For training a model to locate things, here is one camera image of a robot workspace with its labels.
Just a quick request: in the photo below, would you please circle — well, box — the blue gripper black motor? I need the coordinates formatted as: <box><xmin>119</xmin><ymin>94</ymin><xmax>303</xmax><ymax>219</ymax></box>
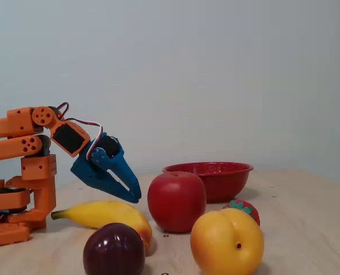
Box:
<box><xmin>70</xmin><ymin>132</ymin><xmax>143</xmax><ymax>205</ymax></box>

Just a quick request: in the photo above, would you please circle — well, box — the red speckled enamel bowl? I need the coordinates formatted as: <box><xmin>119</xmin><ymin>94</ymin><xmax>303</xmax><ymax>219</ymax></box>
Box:
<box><xmin>162</xmin><ymin>162</ymin><xmax>255</xmax><ymax>203</ymax></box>

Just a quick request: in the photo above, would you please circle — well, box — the red toy strawberry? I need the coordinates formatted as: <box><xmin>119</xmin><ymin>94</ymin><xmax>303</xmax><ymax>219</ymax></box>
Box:
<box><xmin>222</xmin><ymin>199</ymin><xmax>261</xmax><ymax>227</ymax></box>

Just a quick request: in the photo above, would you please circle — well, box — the red toy apple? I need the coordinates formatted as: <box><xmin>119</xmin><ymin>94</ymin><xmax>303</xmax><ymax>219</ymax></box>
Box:
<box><xmin>147</xmin><ymin>171</ymin><xmax>207</xmax><ymax>233</ymax></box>

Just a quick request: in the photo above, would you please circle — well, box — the yellow toy banana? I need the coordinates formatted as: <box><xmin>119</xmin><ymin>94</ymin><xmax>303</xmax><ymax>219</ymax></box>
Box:
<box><xmin>50</xmin><ymin>200</ymin><xmax>153</xmax><ymax>250</ymax></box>

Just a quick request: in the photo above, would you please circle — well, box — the orange yellow toy peach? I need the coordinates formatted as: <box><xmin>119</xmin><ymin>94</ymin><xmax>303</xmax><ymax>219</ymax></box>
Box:
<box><xmin>190</xmin><ymin>208</ymin><xmax>265</xmax><ymax>275</ymax></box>

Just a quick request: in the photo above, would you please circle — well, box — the red white black servo cable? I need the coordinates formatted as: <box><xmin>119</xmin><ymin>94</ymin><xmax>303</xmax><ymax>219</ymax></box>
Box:
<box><xmin>64</xmin><ymin>117</ymin><xmax>104</xmax><ymax>160</ymax></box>
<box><xmin>56</xmin><ymin>101</ymin><xmax>70</xmax><ymax>119</ymax></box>

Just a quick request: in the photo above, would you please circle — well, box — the dark purple toy plum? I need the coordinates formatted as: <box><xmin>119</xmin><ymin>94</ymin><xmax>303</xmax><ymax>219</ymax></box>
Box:
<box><xmin>82</xmin><ymin>222</ymin><xmax>147</xmax><ymax>275</ymax></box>

